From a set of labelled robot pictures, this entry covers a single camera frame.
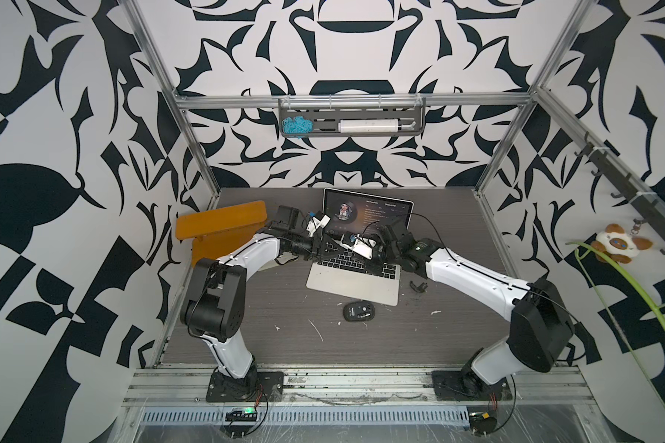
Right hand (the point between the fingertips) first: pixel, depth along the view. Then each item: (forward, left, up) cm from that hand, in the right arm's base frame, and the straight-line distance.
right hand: (351, 248), depth 84 cm
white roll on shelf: (+35, -7, +19) cm, 40 cm away
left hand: (0, +4, -1) cm, 4 cm away
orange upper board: (+13, +43, -2) cm, 45 cm away
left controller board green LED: (-39, +29, -18) cm, 52 cm away
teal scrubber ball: (+35, +17, +19) cm, 43 cm away
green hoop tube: (-25, -58, +17) cm, 65 cm away
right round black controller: (-42, -32, -17) cm, 55 cm away
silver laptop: (+14, -3, -5) cm, 15 cm away
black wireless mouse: (-14, -2, -13) cm, 20 cm away
